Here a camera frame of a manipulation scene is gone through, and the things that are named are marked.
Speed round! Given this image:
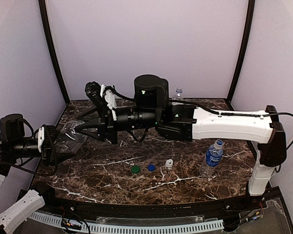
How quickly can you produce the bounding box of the clear Pepsi bottle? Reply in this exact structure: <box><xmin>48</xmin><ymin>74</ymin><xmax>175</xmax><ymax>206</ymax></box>
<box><xmin>172</xmin><ymin>87</ymin><xmax>184</xmax><ymax>100</ymax></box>

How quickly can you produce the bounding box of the black right frame post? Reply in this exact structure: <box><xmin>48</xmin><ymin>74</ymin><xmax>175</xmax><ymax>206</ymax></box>
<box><xmin>226</xmin><ymin>0</ymin><xmax>255</xmax><ymax>104</ymax></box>

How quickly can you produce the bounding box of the green bottle cap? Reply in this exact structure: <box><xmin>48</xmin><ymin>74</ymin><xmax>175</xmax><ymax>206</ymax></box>
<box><xmin>131</xmin><ymin>165</ymin><xmax>141</xmax><ymax>174</ymax></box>

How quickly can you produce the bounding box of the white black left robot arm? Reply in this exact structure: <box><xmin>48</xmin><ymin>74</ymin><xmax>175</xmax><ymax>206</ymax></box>
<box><xmin>0</xmin><ymin>114</ymin><xmax>75</xmax><ymax>234</ymax></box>

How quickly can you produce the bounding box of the black right table rail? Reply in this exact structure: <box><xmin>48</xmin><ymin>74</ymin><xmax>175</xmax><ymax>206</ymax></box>
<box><xmin>225</xmin><ymin>110</ymin><xmax>274</xmax><ymax>196</ymax></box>

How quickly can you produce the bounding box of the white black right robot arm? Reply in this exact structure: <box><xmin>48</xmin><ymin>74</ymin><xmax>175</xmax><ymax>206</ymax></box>
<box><xmin>75</xmin><ymin>75</ymin><xmax>290</xmax><ymax>196</ymax></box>

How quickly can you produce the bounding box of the blue bottle cap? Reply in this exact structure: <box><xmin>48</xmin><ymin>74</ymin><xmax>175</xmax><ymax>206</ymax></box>
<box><xmin>147</xmin><ymin>164</ymin><xmax>155</xmax><ymax>172</ymax></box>

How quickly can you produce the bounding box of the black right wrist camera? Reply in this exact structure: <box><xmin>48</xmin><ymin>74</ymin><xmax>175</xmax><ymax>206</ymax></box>
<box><xmin>85</xmin><ymin>81</ymin><xmax>134</xmax><ymax>112</ymax></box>

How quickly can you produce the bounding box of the clear bottle blue label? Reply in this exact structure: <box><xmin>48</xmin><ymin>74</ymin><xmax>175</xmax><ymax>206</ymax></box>
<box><xmin>199</xmin><ymin>139</ymin><xmax>224</xmax><ymax>177</ymax></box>

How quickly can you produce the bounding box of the clear bottle white cap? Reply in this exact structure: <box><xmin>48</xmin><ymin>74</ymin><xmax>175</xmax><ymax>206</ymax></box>
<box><xmin>54</xmin><ymin>120</ymin><xmax>87</xmax><ymax>154</ymax></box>

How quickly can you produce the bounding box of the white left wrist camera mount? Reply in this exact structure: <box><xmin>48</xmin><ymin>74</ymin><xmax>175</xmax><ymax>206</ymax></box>
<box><xmin>38</xmin><ymin>127</ymin><xmax>44</xmax><ymax>153</ymax></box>

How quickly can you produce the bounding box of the black left frame post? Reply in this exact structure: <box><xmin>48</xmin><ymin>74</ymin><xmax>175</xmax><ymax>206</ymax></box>
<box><xmin>38</xmin><ymin>0</ymin><xmax>70</xmax><ymax>105</ymax></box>

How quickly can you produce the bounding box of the black frame post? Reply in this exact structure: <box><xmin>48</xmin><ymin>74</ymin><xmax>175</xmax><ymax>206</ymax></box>
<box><xmin>226</xmin><ymin>0</ymin><xmax>255</xmax><ymax>104</ymax></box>
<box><xmin>38</xmin><ymin>0</ymin><xmax>70</xmax><ymax>105</ymax></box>

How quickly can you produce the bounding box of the white slotted cable duct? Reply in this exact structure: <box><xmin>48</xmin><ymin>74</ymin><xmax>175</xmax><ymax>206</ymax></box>
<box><xmin>29</xmin><ymin>212</ymin><xmax>224</xmax><ymax>234</ymax></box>

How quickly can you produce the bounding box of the white sport bottle cap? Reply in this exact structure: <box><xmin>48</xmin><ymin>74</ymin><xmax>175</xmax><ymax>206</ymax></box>
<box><xmin>165</xmin><ymin>158</ymin><xmax>173</xmax><ymax>169</ymax></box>

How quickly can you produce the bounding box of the black table rail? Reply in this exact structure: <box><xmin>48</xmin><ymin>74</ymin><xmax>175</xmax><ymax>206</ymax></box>
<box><xmin>225</xmin><ymin>110</ymin><xmax>274</xmax><ymax>196</ymax></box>
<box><xmin>36</xmin><ymin>187</ymin><xmax>286</xmax><ymax>232</ymax></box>

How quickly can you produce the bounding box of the black front table rail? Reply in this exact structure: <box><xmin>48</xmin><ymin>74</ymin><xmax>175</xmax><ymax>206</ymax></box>
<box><xmin>36</xmin><ymin>187</ymin><xmax>286</xmax><ymax>232</ymax></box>

